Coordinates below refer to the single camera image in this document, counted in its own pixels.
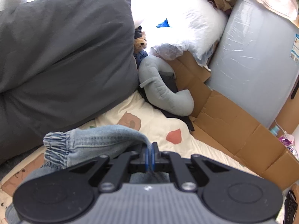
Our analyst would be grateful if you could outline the brown plush toy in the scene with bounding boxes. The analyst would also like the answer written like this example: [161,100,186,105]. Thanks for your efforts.
[134,27,149,66]

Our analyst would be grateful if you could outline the brown cardboard sheet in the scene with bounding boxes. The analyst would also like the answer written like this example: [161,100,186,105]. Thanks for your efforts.
[164,50,299,191]

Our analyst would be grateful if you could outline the teal bottle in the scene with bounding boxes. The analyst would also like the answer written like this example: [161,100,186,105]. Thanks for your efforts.
[269,125,281,138]

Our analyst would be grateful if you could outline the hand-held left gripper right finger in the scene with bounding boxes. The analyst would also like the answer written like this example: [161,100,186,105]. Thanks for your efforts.
[151,142,230,193]

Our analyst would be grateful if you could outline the light blue denim pants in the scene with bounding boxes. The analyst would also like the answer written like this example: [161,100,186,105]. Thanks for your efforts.
[5,125,169,224]

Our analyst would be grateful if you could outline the plastic-wrapped grey mattress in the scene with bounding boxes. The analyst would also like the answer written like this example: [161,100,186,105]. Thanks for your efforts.
[207,0,299,128]

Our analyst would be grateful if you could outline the black mesh item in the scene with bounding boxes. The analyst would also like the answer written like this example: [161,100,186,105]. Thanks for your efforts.
[282,190,299,224]

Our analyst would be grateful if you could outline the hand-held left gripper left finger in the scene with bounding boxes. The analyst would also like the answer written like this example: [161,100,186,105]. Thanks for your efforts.
[69,142,150,193]

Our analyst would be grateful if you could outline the cream printed bedsheet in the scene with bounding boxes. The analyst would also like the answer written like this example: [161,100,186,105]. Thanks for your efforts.
[0,90,262,215]

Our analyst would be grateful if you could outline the grey plush neck pillow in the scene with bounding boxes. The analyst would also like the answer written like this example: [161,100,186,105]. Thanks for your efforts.
[138,48,195,116]

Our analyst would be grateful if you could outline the white plastic-wrapped pillow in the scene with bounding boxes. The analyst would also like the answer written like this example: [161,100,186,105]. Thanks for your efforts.
[131,0,230,66]

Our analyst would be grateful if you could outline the purple printed packet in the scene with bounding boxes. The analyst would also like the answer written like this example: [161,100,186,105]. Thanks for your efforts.
[279,133,296,148]

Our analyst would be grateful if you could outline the dark grey garment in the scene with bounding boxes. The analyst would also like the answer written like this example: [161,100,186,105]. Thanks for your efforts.
[0,0,141,166]

